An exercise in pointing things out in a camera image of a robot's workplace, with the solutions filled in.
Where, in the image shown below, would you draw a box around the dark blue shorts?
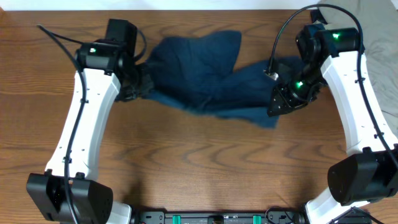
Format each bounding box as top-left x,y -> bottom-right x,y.
141,30 -> 307,129

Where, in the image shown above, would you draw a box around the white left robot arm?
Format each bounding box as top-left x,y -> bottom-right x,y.
26,38 -> 141,223

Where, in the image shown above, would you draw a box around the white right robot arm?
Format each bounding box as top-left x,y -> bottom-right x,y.
267,24 -> 397,223

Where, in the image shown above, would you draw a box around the black garment under beige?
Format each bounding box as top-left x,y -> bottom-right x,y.
310,9 -> 327,24

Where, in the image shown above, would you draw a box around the beige grey garment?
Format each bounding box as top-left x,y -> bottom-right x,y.
320,0 -> 397,134

